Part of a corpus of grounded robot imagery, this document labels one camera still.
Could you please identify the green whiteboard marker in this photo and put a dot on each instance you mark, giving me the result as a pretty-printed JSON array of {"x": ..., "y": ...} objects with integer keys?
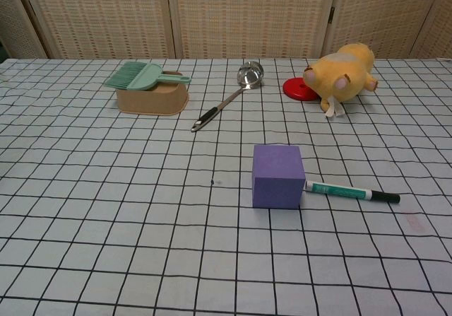
[{"x": 339, "y": 191}]

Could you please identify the woven folding screen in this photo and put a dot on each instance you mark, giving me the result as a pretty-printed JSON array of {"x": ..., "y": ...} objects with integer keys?
[{"x": 226, "y": 15}]

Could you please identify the green dustpan brush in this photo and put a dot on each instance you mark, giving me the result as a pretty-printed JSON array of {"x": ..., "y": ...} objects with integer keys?
[{"x": 141, "y": 76}]

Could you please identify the purple foam cube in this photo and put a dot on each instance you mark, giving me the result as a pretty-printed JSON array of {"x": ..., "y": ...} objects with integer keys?
[{"x": 277, "y": 180}]

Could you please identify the tan plastic basin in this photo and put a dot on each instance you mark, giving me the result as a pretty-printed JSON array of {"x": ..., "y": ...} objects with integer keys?
[{"x": 155, "y": 100}]

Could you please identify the checkered grid tablecloth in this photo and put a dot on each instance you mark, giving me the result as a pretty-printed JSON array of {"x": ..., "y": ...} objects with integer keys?
[{"x": 141, "y": 206}]

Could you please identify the yellow plush toy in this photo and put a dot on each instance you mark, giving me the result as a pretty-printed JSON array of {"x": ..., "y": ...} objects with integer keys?
[{"x": 340, "y": 74}]

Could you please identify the red round disc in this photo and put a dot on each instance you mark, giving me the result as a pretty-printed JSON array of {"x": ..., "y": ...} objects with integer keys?
[{"x": 298, "y": 89}]

